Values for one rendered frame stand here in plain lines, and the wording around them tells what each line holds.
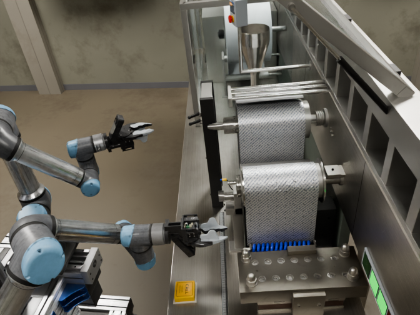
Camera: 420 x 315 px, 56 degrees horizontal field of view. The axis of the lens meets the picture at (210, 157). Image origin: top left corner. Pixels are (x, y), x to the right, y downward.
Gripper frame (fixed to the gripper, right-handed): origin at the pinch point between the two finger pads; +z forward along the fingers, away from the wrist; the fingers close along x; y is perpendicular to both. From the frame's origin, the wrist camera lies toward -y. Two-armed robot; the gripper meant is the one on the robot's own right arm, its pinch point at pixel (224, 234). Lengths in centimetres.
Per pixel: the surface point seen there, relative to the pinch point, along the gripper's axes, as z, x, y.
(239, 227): 5.5, 8.5, -5.9
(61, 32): -182, 360, -28
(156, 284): -49, 63, -108
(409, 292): 41, -43, 24
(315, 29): 24, -15, 73
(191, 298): -12.9, -12.6, -17.5
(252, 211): 10.3, 0.1, 9.8
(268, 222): 15.4, 0.2, 4.3
